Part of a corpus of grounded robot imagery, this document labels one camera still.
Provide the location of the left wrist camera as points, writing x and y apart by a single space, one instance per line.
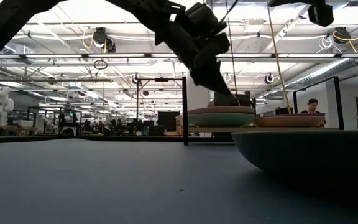
204 18

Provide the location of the long ceiling light bar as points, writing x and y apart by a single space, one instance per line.
120 56

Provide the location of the thin black metal frame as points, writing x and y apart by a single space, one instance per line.
162 80

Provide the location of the small black monitor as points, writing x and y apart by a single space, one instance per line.
282 110

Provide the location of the peach plate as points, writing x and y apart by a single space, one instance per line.
221 110

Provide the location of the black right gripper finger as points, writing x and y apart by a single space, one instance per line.
320 14

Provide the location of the dark grey plate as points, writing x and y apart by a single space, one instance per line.
306 149

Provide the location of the silver ventilation duct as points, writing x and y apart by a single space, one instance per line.
20 49
337 67

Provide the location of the tan plate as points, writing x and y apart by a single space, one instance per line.
287 122

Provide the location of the printed cardboard box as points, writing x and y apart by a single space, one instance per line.
179 124

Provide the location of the white column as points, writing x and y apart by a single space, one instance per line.
193 96

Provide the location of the grey metal beam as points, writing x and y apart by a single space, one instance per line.
42 80

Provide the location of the black dish rack frame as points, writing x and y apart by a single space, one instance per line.
185 118

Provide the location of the person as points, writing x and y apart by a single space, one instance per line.
312 104

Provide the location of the green plate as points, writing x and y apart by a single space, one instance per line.
221 120

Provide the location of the large black monitor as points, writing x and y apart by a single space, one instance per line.
221 101

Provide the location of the black square panel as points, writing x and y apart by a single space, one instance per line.
168 119

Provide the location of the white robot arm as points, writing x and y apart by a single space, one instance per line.
0 105

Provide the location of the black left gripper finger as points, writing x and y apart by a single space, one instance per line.
217 70
204 79

